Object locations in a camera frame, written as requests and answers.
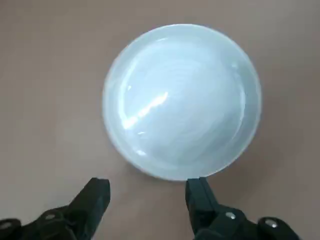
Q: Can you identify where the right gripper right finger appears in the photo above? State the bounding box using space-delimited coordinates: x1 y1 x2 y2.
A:
185 176 301 240

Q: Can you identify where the light gray plate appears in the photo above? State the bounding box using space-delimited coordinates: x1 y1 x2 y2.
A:
102 23 262 182

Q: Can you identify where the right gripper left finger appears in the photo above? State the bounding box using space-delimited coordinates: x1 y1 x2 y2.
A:
0 177 111 240

